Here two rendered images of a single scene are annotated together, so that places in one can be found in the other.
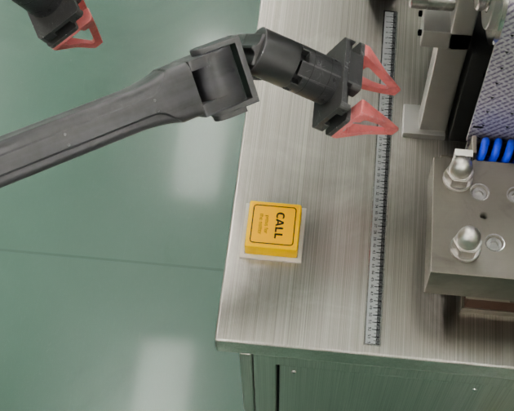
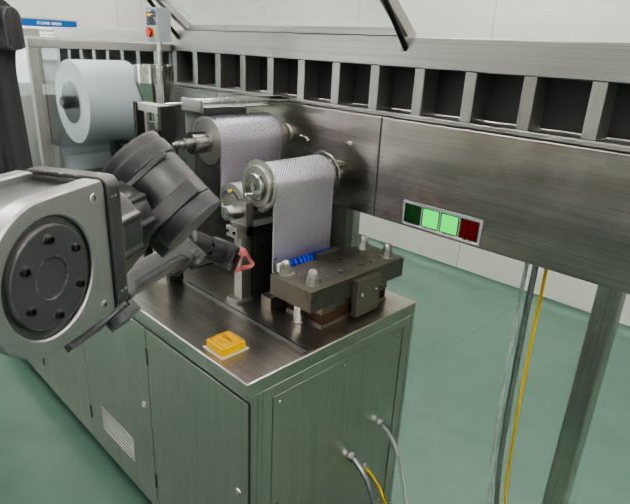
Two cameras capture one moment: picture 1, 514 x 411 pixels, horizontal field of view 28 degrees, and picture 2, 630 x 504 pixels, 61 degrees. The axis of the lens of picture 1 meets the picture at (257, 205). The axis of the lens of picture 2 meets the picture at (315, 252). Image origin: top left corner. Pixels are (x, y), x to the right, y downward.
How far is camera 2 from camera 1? 0.97 m
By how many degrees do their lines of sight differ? 55
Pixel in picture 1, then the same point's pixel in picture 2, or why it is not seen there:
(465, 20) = (249, 217)
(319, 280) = (262, 348)
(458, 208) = (296, 278)
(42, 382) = not seen: outside the picture
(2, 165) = (140, 272)
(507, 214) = not seen: hidden behind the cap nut
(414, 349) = (321, 344)
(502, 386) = (353, 355)
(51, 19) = not seen: hidden behind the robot
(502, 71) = (278, 219)
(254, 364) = (263, 404)
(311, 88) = (219, 248)
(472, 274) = (323, 287)
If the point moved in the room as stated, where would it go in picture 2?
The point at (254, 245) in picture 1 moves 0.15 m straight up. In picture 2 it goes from (226, 347) to (225, 291)
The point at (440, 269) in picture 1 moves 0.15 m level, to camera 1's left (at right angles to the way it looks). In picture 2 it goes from (313, 291) to (274, 311)
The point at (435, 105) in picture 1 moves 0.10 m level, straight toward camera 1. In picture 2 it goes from (245, 278) to (262, 291)
